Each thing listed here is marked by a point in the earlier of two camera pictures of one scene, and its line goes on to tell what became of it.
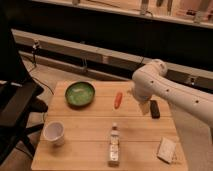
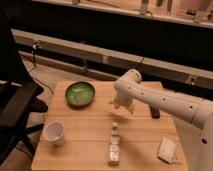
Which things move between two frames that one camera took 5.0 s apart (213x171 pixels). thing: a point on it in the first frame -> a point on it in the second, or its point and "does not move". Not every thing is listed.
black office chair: x=19 y=98 does not move
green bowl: x=80 y=94 does not move
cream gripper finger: x=145 y=107 -> x=131 y=107
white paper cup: x=53 y=132 does not move
